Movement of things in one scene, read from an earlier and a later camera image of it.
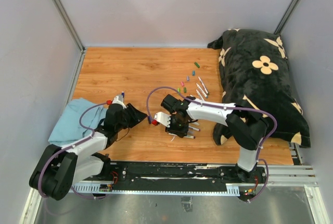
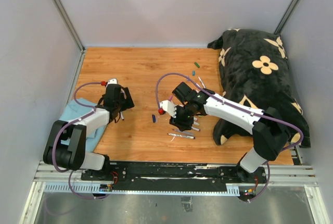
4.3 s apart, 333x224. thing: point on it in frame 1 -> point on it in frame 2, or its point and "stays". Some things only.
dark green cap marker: [203, 85] stays
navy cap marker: [186, 136] stays
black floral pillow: [254, 76] stays
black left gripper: [136, 115] -> [127, 102]
